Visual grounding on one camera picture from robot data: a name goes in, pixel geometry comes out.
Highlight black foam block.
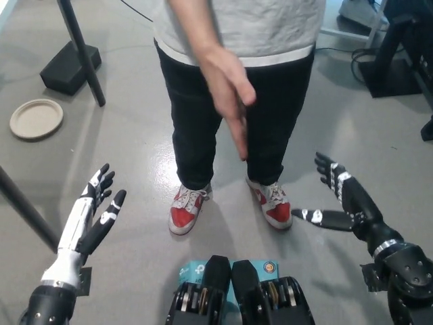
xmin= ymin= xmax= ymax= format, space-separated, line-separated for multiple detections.
xmin=39 ymin=41 xmax=102 ymax=96

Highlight person's bare right hand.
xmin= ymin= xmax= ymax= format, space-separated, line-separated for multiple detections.
xmin=198 ymin=45 xmax=257 ymax=162

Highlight black tag at wrist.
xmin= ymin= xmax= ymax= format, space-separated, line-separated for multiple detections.
xmin=76 ymin=267 xmax=93 ymax=298
xmin=360 ymin=262 xmax=390 ymax=294

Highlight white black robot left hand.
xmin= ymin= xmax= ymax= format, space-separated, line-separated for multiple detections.
xmin=41 ymin=163 xmax=128 ymax=289

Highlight black tag at left wrist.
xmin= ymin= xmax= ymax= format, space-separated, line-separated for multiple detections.
xmin=76 ymin=267 xmax=93 ymax=298

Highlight person grey shirt black trousers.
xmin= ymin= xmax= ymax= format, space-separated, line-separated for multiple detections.
xmin=150 ymin=0 xmax=327 ymax=191

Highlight black tag at right wrist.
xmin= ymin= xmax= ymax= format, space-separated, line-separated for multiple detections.
xmin=360 ymin=262 xmax=390 ymax=294

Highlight white metal frame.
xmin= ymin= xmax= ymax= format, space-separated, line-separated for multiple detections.
xmin=319 ymin=0 xmax=390 ymax=48

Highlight thin black cable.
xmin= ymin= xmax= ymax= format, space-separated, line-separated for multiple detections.
xmin=120 ymin=0 xmax=155 ymax=22

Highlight black floor cables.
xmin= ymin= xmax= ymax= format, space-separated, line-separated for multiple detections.
xmin=350 ymin=47 xmax=376 ymax=82

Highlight red white sneaker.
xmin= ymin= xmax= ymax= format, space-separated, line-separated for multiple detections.
xmin=246 ymin=176 xmax=294 ymax=230
xmin=168 ymin=182 xmax=213 ymax=236

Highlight black object at edge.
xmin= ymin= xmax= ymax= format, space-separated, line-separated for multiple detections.
xmin=421 ymin=114 xmax=433 ymax=142

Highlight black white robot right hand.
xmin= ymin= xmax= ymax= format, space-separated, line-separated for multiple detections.
xmin=290 ymin=151 xmax=407 ymax=259

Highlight teal cardboard box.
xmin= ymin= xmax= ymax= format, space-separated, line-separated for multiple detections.
xmin=179 ymin=259 xmax=280 ymax=307

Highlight black slanted metal pole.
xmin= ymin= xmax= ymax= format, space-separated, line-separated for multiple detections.
xmin=55 ymin=0 xmax=106 ymax=108
xmin=0 ymin=165 xmax=60 ymax=253

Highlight beige paper plate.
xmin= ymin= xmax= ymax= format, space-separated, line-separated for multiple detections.
xmin=9 ymin=98 xmax=64 ymax=142

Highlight black equipment stand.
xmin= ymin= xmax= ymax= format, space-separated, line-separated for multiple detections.
xmin=358 ymin=16 xmax=433 ymax=99

